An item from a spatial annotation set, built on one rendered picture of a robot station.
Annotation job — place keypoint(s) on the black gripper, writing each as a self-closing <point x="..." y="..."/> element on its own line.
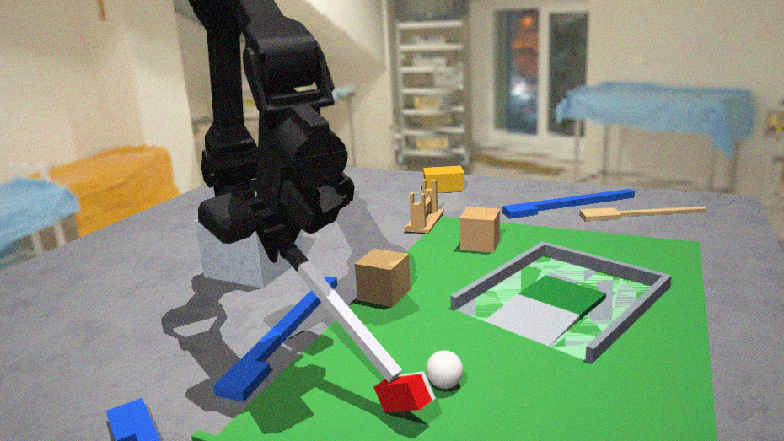
<point x="231" y="220"/>

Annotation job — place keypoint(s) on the white golf ball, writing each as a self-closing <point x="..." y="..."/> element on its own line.
<point x="444" y="369"/>

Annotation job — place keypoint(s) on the yellow block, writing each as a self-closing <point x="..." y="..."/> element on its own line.
<point x="449" y="179"/>

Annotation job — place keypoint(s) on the tan cube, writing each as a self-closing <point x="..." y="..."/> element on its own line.
<point x="383" y="277"/>
<point x="480" y="229"/>

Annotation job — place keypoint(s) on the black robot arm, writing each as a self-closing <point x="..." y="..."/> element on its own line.
<point x="279" y="55"/>

